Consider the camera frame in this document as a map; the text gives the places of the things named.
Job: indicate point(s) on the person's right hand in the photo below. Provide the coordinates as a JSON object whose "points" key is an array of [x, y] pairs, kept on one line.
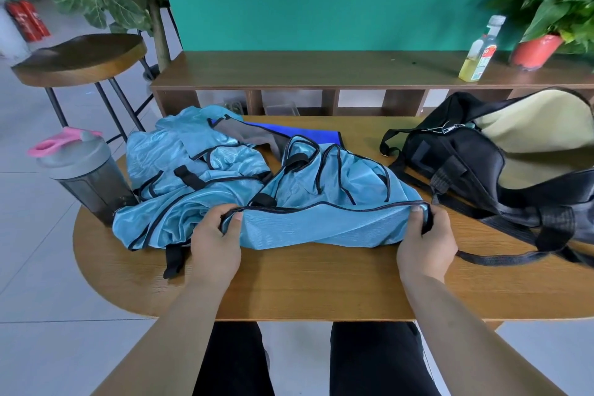
{"points": [[427, 249]]}

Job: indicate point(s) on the person's left hand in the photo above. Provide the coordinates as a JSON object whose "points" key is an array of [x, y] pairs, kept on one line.
{"points": [[211, 247]]}

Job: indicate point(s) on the person's right thumb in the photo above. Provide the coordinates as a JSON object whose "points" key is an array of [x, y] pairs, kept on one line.
{"points": [[414, 220]]}

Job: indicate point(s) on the person's left thumb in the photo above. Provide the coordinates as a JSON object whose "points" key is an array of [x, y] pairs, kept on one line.
{"points": [[233, 224]]}

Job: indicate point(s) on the light blue mesh vest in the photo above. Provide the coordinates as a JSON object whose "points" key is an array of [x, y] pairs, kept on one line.
{"points": [[325, 205], [185, 168]]}

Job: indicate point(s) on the person's right forearm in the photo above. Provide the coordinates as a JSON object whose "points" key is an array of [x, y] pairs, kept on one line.
{"points": [[473, 340]]}

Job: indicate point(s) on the person's left forearm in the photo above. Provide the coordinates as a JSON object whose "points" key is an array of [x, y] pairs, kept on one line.
{"points": [[162, 340]]}

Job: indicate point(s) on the black duffel bag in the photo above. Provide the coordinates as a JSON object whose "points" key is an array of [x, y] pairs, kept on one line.
{"points": [[510, 168]]}

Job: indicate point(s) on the blue and grey cloth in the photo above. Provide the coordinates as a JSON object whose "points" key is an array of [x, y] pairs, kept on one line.
{"points": [[297, 133]]}

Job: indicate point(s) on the clear plastic container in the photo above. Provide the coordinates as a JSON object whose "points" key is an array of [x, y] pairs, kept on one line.
{"points": [[282, 109]]}

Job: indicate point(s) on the person's black trousers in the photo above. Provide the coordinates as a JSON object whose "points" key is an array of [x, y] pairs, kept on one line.
{"points": [[371, 363]]}

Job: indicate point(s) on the grey shaker bottle pink lid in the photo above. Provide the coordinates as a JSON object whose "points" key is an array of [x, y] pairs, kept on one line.
{"points": [[88, 177]]}

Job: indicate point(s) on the low wooden shelf unit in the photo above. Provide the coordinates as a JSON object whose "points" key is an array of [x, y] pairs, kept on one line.
{"points": [[325, 68]]}

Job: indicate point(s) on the clear bottle yellow liquid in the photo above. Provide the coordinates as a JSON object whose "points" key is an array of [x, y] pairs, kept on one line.
{"points": [[478, 54]]}

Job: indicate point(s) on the round wooden bar stool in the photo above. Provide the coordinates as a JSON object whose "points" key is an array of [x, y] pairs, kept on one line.
{"points": [[79, 59]]}

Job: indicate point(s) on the green plant in red pot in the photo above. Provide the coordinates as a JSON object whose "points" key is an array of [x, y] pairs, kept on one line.
{"points": [[552, 1]]}

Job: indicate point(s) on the red fire extinguisher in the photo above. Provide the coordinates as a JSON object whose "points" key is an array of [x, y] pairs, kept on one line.
{"points": [[25, 20]]}

